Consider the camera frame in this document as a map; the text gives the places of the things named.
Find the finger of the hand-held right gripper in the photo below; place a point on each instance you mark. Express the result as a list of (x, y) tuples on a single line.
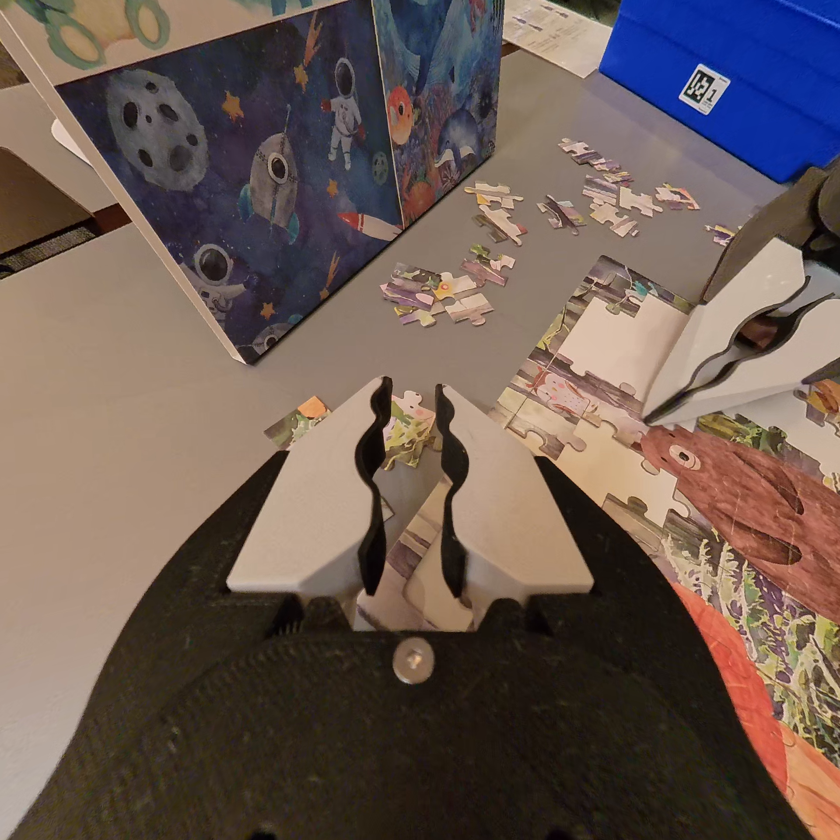
[(787, 354), (741, 295)]

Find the puzzle pieces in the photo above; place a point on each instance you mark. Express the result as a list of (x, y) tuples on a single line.
[(420, 295)]

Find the blue plastic bin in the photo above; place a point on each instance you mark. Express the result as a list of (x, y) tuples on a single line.
[(656, 52)]

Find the printed paper sheet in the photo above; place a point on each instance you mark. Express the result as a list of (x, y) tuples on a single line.
[(558, 33)]

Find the white display board stand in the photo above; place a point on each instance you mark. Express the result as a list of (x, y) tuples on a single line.
[(69, 141)]

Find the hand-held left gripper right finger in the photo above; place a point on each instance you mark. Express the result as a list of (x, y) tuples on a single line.
[(518, 525)]

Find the animal jigsaw puzzle board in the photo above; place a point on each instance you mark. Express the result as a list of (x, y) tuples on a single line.
[(722, 492)]

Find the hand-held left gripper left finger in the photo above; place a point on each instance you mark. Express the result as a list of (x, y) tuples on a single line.
[(295, 525)]

